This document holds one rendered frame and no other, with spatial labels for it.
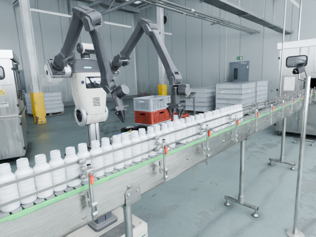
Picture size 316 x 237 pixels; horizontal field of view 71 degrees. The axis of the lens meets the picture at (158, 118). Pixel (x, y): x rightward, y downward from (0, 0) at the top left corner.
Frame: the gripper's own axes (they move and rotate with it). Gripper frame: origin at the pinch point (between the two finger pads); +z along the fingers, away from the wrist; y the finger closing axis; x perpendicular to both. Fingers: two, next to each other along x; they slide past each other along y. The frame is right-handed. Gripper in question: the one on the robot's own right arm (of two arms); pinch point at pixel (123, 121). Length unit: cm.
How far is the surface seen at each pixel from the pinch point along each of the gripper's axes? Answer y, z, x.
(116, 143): -21.3, 12.0, -18.4
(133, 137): -9.8, 11.7, -18.0
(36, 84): 188, -273, 688
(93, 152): -34.0, 13.0, -18.1
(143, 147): -3.8, 18.6, -16.2
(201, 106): 634, -39, 360
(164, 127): 14.3, 10.8, -18.8
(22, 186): -63, 18, -16
